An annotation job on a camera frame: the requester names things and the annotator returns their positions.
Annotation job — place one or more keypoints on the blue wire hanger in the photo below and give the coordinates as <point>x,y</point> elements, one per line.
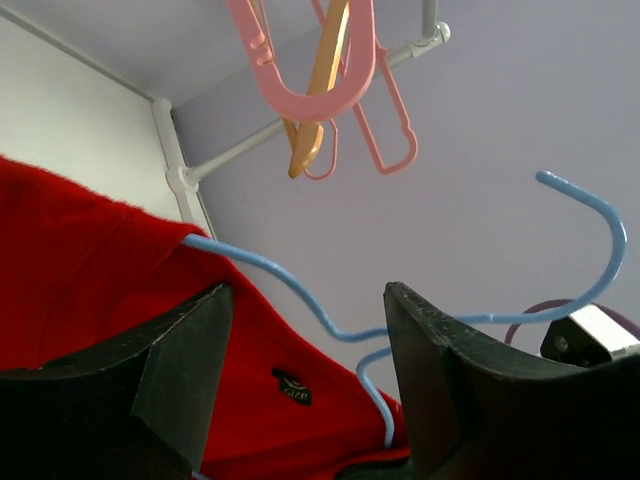
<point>547,178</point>

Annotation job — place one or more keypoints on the thick pink plastic hanger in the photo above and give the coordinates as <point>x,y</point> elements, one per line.
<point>327,98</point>

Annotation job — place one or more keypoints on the wooden hanger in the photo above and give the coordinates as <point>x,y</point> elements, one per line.
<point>306,138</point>

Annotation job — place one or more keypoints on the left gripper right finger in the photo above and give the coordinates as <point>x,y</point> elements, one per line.
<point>476,408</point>

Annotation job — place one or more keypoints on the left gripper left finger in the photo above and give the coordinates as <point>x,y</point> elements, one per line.
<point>135,406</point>

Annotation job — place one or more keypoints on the red t shirt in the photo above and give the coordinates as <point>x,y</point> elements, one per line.
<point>78,268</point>

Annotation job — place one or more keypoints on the white clothes rack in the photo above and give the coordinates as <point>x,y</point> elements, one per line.
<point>184,179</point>

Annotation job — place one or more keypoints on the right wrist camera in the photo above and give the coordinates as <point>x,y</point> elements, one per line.
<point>589,337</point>

